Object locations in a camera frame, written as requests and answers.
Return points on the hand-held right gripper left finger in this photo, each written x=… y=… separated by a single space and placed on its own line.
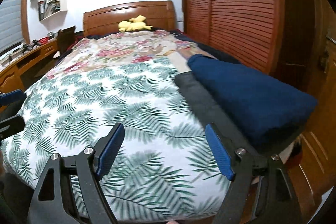
x=110 y=151

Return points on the grey window blind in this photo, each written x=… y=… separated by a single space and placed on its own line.
x=10 y=16

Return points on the dark grey folded garment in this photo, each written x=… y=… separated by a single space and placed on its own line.
x=199 y=98

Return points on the wooden bed headboard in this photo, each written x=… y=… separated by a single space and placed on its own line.
x=105 y=16

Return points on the floral blanket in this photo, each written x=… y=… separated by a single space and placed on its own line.
x=126 y=48

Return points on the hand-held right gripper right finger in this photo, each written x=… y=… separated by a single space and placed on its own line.
x=219 y=154

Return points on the navy blue suit jacket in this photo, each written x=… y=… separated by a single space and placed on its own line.
x=249 y=98

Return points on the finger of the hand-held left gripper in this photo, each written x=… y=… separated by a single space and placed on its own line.
x=10 y=98
x=10 y=125

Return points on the yellow plush toy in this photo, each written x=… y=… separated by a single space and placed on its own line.
x=131 y=26

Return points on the red basket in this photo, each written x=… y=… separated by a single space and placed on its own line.
x=43 y=40

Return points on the dark wooden chair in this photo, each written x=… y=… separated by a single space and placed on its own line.
x=65 y=39

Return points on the dark blue bed sheet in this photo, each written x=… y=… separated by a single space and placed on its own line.
x=210 y=52

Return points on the wooden bed frame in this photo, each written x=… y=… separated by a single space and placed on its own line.
x=312 y=150

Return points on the wooden desk cabinet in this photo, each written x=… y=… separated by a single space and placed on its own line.
x=15 y=71

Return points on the black tripod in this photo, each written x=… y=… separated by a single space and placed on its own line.
x=29 y=46

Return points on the wooden room door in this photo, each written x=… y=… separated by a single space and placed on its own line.
x=299 y=29

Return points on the wooden window frame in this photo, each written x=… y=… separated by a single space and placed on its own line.
x=25 y=16

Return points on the wooden louvered wardrobe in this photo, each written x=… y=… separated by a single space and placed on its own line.
x=236 y=3

